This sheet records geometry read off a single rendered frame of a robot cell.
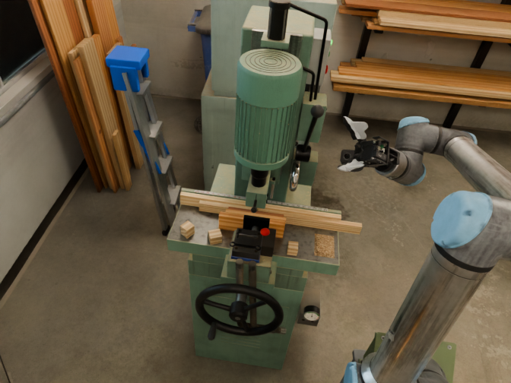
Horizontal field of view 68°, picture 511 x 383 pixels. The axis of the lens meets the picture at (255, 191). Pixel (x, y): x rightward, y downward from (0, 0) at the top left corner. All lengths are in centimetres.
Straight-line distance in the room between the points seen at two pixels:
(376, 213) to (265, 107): 200
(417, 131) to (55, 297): 201
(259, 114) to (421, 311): 62
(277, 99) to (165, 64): 286
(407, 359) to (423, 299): 18
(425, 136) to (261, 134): 54
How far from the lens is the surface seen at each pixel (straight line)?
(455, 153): 126
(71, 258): 258
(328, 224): 141
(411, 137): 131
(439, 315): 93
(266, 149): 111
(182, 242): 134
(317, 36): 134
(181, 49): 372
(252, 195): 127
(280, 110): 105
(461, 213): 79
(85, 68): 245
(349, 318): 231
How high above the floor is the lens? 193
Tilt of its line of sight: 43 degrees down
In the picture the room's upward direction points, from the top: 5 degrees clockwise
